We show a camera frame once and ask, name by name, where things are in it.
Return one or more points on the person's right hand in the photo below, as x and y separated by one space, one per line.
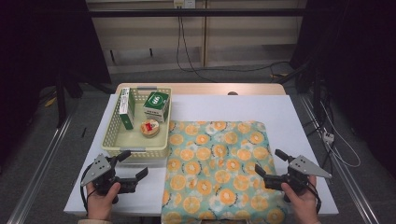
300 203

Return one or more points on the tall green white box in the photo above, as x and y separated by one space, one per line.
126 107

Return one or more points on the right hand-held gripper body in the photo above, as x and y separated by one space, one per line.
306 166

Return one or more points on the cube green white box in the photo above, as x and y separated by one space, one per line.
156 104

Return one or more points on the black horizontal bar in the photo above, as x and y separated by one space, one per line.
218 12

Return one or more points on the round snack with red label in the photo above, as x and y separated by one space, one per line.
149 128

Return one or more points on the dark curtain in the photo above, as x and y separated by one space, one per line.
364 62
37 46

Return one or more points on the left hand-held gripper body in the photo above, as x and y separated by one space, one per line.
98 169

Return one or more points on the pale yellow plastic basket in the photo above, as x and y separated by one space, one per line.
140 141

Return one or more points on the white wall outlet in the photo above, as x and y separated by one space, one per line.
184 3

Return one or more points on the metal floor rail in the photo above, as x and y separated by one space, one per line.
37 177
345 177

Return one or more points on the orange print tote bag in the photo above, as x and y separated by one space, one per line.
218 174

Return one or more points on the white power strip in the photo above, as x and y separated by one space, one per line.
328 137

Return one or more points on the person's left hand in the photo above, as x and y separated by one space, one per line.
101 203

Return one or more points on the black metal stand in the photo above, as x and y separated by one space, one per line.
317 90
61 99

